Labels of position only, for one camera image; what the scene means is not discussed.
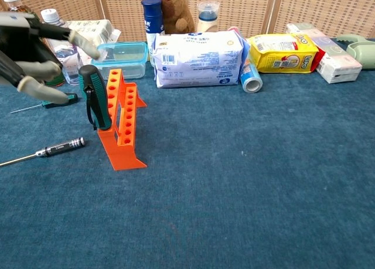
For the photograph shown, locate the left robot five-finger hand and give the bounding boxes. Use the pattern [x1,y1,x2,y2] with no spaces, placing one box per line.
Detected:
[0,11,102,105]

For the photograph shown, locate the small green-black screwdriver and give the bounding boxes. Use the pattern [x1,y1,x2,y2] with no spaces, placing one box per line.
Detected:
[11,93,79,114]

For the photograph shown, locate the large green-black screwdriver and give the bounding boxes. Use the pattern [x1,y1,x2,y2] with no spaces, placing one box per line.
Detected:
[78,64,113,131]

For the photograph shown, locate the black metal hex driver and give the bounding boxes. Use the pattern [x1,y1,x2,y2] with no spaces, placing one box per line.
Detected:
[0,137,86,168]

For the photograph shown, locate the orange screwdriver holder rack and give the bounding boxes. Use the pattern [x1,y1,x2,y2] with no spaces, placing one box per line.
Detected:
[97,69,148,171]

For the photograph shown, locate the clear water bottle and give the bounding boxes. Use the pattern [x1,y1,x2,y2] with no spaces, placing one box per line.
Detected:
[40,8,89,86]

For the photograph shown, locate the white egg carton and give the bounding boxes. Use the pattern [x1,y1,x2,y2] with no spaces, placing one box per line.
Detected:
[67,19,121,47]

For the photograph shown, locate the clear container with blue lid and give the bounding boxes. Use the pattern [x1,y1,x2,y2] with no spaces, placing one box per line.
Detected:
[91,41,149,81]

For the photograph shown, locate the brown capybara plush toy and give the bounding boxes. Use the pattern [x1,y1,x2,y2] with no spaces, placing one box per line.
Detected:
[141,0,196,35]

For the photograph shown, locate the white wet wipes pack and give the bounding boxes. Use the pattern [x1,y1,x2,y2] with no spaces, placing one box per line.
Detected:
[153,30,245,88]

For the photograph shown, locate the cream sauce bottle clear cap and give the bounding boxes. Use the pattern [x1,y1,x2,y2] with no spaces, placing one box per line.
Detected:
[196,1,220,33]

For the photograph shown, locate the blue felt table cover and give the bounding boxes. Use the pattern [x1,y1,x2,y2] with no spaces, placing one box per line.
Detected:
[0,37,375,269]

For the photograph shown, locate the yellow Lipo snack bag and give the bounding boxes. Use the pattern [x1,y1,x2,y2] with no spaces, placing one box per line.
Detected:
[247,33,320,74]

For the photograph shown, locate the red and yellow snack box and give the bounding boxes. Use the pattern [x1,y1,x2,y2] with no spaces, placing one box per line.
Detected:
[313,50,326,73]

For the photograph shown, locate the woven rattan folding screen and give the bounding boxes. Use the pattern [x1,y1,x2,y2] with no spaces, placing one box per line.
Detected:
[0,0,375,43]

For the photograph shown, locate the pastel tissue box pack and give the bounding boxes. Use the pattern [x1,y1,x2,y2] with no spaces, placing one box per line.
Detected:
[285,23,363,84]

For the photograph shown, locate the pale green lint roller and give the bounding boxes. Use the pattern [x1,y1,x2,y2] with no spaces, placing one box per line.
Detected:
[336,34,375,70]

